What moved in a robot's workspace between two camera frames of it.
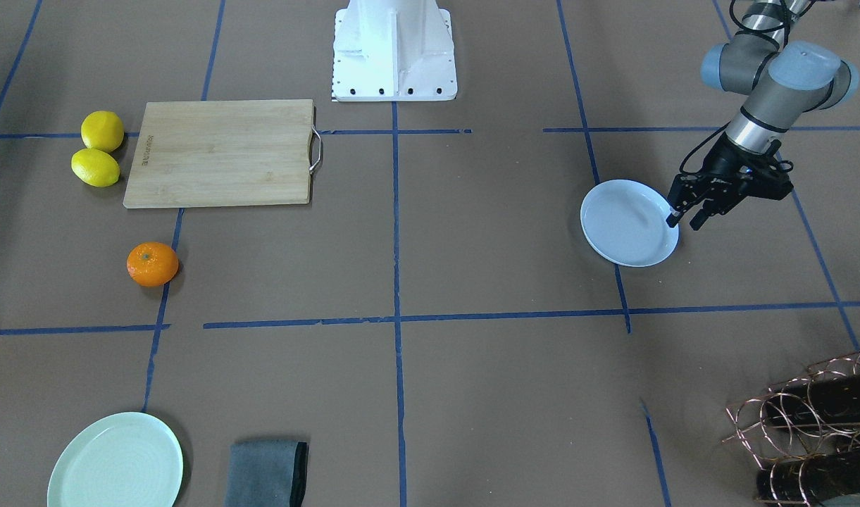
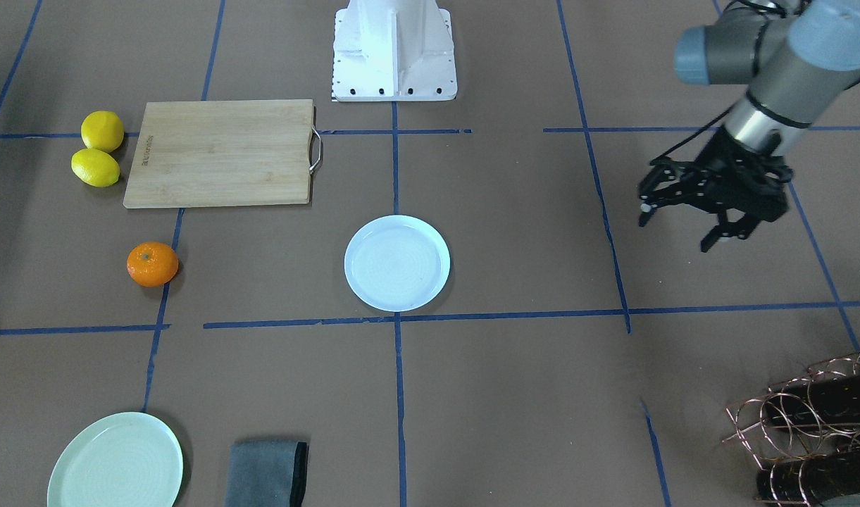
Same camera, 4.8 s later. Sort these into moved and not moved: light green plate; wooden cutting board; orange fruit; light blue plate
Moved: light blue plate
Not moved: orange fruit; light green plate; wooden cutting board
